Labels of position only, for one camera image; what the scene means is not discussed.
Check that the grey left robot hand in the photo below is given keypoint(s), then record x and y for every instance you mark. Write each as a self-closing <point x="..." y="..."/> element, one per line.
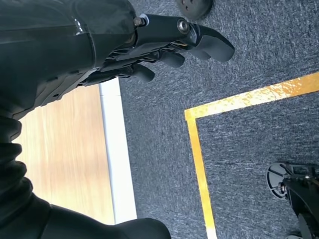
<point x="57" y="43"/>

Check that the wooden desk with white edge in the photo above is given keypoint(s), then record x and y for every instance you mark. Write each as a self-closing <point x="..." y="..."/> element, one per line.
<point x="69" y="148"/>

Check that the yellow floor marking tape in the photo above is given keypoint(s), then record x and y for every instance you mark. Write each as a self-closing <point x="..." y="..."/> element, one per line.
<point x="199" y="165"/>

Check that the ribbed black left arm sleeve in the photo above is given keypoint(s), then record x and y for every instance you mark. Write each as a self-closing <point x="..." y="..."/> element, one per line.
<point x="10" y="171"/>

